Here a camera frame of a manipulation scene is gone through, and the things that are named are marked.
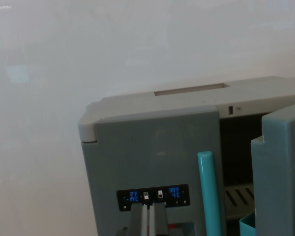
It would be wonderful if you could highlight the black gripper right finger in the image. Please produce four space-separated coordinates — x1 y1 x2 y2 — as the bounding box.
149 203 170 236

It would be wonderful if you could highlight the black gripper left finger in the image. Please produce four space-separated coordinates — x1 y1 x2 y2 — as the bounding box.
128 204 148 236

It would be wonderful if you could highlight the white slotted fridge shelf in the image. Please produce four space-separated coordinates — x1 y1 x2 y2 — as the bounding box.
223 181 255 220

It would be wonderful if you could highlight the teal door bin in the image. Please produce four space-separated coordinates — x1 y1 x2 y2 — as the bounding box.
238 211 257 236

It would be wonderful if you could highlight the light grey toy fridge cabinet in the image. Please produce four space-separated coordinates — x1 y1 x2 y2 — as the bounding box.
77 75 295 222

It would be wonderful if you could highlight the black temperature display panel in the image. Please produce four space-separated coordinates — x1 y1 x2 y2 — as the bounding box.
116 183 191 212

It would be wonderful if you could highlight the teal handle of display door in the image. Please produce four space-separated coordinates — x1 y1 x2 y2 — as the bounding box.
197 150 223 236

